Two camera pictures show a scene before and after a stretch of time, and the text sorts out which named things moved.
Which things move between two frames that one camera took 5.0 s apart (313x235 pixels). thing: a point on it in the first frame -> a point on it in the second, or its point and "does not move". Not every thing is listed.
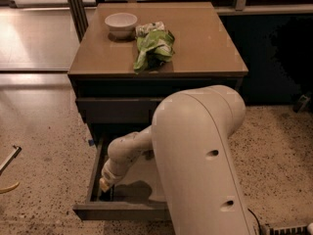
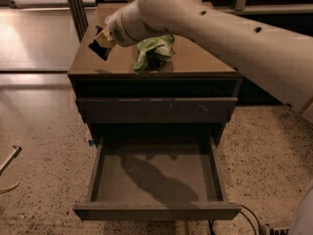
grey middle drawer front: (118, 110) does not move
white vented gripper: (110, 173) -> (121, 29)
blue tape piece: (91, 142) does not move
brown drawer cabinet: (113, 99) does not move
